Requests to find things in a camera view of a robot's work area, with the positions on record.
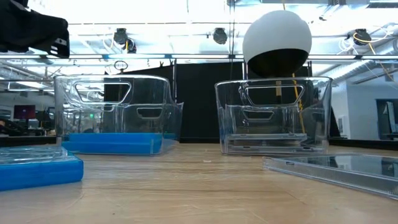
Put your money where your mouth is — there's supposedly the clear plastic bin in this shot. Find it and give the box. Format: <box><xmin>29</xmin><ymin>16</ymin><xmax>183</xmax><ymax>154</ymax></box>
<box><xmin>54</xmin><ymin>74</ymin><xmax>184</xmax><ymax>156</ymax></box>
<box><xmin>214</xmin><ymin>77</ymin><xmax>333</xmax><ymax>156</ymax></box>

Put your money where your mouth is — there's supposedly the white globe table lamp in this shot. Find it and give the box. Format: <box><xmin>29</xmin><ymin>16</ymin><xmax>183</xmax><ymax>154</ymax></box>
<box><xmin>242</xmin><ymin>10</ymin><xmax>313</xmax><ymax>105</ymax></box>

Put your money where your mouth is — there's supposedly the computer monitor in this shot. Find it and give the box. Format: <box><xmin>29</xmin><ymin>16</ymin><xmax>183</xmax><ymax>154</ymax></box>
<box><xmin>12</xmin><ymin>105</ymin><xmax>37</xmax><ymax>121</ymax></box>

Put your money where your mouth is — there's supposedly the black ceiling fixture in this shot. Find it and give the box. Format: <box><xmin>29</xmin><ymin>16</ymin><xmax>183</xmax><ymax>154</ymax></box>
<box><xmin>113</xmin><ymin>27</ymin><xmax>137</xmax><ymax>54</ymax></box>
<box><xmin>213</xmin><ymin>27</ymin><xmax>228</xmax><ymax>45</ymax></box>
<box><xmin>353</xmin><ymin>28</ymin><xmax>373</xmax><ymax>47</ymax></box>

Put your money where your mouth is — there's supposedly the black backdrop panel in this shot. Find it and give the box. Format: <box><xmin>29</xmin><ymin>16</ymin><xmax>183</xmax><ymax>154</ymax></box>
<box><xmin>102</xmin><ymin>60</ymin><xmax>312</xmax><ymax>144</ymax></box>

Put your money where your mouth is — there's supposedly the yellow cable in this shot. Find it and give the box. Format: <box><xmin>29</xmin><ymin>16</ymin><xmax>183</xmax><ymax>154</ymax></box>
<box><xmin>290</xmin><ymin>73</ymin><xmax>307</xmax><ymax>134</ymax></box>

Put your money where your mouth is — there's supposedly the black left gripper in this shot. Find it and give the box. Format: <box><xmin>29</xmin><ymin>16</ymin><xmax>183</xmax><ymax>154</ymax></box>
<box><xmin>0</xmin><ymin>0</ymin><xmax>71</xmax><ymax>58</ymax></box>

